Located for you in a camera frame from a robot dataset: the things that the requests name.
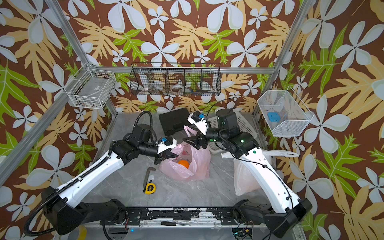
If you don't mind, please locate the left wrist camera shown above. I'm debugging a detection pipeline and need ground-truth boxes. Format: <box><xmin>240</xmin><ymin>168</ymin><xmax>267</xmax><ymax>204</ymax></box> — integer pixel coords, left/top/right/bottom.
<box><xmin>157</xmin><ymin>136</ymin><xmax>177</xmax><ymax>154</ymax></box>

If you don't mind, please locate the yellow tape measure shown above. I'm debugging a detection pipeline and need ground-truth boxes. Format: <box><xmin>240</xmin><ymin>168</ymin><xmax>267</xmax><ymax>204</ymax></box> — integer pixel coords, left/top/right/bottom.
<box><xmin>143</xmin><ymin>182</ymin><xmax>157</xmax><ymax>195</ymax></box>

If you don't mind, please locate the large metal hex key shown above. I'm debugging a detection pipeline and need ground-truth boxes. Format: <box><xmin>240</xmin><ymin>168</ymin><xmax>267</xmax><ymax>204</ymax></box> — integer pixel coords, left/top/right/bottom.
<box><xmin>143</xmin><ymin>167</ymin><xmax>156</xmax><ymax>188</ymax></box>

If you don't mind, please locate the white mesh basket right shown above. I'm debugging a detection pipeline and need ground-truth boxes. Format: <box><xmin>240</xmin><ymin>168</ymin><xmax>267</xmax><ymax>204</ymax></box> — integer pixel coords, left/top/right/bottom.
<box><xmin>258</xmin><ymin>87</ymin><xmax>314</xmax><ymax>138</ymax></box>

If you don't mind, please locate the white plastic bag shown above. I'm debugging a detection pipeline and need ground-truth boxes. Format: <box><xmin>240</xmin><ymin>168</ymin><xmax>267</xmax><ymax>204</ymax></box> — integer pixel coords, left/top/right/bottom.
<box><xmin>222</xmin><ymin>150</ymin><xmax>300</xmax><ymax>196</ymax></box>

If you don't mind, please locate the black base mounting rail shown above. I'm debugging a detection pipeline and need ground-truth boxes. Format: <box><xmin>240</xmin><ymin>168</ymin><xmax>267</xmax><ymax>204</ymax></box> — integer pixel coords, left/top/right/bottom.
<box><xmin>119</xmin><ymin>206</ymin><xmax>262</xmax><ymax>226</ymax></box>

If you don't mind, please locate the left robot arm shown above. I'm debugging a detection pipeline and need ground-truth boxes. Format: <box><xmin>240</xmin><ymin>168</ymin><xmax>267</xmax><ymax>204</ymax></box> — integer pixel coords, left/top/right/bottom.
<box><xmin>24</xmin><ymin>119</ymin><xmax>177</xmax><ymax>237</ymax></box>

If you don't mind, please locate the white plastic perforated basket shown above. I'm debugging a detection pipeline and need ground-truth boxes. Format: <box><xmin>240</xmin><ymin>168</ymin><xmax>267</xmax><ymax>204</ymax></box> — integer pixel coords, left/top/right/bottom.
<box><xmin>207</xmin><ymin>109</ymin><xmax>260</xmax><ymax>159</ymax></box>

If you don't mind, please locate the black screwdriver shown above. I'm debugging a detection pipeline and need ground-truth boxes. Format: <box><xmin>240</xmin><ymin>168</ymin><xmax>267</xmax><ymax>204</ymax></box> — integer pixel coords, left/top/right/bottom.
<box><xmin>161</xmin><ymin>221</ymin><xmax>190</xmax><ymax>227</ymax></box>

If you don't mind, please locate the orange fruit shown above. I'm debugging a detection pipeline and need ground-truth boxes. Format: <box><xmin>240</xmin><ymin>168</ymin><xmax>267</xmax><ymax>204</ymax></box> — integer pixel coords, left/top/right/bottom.
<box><xmin>178</xmin><ymin>160</ymin><xmax>190</xmax><ymax>169</ymax></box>

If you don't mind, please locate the blue object in basket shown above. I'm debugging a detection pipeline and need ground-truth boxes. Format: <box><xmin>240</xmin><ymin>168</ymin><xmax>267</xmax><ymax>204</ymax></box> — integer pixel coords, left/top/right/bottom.
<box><xmin>267</xmin><ymin>112</ymin><xmax>281</xmax><ymax>122</ymax></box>

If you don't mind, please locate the pink printed plastic bag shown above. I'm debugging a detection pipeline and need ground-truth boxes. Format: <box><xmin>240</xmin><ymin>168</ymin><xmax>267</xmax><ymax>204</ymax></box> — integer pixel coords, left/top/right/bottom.
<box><xmin>159</xmin><ymin>142</ymin><xmax>211</xmax><ymax>181</ymax></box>

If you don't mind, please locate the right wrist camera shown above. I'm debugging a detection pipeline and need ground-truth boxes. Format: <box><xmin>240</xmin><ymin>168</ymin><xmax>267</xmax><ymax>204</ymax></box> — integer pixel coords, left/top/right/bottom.
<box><xmin>188</xmin><ymin>111</ymin><xmax>209</xmax><ymax>135</ymax></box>

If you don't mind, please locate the white tape roll in basket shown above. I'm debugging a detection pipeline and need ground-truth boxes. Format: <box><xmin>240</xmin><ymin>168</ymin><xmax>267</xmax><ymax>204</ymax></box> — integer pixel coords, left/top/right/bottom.
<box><xmin>171</xmin><ymin>84</ymin><xmax>184</xmax><ymax>92</ymax></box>

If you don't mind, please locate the black wire basket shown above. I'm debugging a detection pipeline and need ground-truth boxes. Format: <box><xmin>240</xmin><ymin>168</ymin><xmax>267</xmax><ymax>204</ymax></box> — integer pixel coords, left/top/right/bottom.
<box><xmin>129</xmin><ymin>62</ymin><xmax>222</xmax><ymax>96</ymax></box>

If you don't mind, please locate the black plastic tool case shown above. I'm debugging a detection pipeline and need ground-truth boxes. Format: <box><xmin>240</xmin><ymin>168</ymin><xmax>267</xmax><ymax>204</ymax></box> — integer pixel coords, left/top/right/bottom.
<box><xmin>159</xmin><ymin>108</ymin><xmax>190</xmax><ymax>136</ymax></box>

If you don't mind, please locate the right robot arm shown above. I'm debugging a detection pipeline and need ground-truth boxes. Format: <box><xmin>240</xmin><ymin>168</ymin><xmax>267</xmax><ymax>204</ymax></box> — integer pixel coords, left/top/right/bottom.
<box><xmin>184</xmin><ymin>109</ymin><xmax>313</xmax><ymax>238</ymax></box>

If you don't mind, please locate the white wire basket left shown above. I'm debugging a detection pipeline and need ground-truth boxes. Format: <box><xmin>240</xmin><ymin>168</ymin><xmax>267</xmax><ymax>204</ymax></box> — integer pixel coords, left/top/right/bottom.
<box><xmin>65</xmin><ymin>64</ymin><xmax>116</xmax><ymax>110</ymax></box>

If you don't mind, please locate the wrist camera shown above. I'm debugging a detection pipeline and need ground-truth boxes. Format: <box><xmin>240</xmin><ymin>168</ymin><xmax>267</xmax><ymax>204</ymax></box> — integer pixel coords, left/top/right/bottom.
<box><xmin>188</xmin><ymin>111</ymin><xmax>209</xmax><ymax>135</ymax></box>
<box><xmin>157</xmin><ymin>136</ymin><xmax>177</xmax><ymax>154</ymax></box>

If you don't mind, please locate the yellow tape roll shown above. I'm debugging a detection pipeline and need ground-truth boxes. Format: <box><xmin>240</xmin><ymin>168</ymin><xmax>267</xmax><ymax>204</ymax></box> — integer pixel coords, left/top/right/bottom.
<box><xmin>77</xmin><ymin>226</ymin><xmax>87</xmax><ymax>240</ymax></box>

